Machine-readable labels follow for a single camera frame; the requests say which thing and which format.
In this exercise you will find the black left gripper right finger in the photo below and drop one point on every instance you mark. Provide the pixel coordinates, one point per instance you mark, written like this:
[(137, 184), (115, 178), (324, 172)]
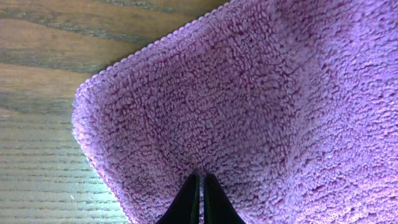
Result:
[(218, 208)]

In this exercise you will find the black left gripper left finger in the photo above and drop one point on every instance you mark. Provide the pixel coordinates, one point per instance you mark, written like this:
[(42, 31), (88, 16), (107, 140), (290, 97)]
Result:
[(185, 207)]

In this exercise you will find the purple microfibre cloth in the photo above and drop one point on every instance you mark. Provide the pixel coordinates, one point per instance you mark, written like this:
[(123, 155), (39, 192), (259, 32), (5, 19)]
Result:
[(291, 104)]

